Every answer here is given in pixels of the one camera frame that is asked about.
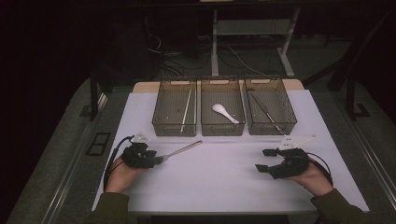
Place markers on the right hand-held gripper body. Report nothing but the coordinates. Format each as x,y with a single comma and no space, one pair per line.
294,165

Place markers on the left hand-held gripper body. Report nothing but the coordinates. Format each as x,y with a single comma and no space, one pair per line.
138,155

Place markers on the brown translucent plastic basket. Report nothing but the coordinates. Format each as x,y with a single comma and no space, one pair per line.
171,105
221,93
277,99

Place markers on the white ceramic spoon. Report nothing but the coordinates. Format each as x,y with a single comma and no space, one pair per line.
219,109

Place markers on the person's right hand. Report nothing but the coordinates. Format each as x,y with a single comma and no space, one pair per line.
314,182

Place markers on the person's left hand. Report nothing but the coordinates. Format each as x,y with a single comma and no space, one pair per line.
120,177

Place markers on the white table mat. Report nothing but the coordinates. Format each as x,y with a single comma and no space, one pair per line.
214,186

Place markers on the black metal stand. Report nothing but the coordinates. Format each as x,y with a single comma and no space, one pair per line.
350,99

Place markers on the metal floor rail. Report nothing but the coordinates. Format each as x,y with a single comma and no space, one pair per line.
373,158
70,174

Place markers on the white metal desk frame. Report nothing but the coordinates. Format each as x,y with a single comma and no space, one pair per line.
214,46

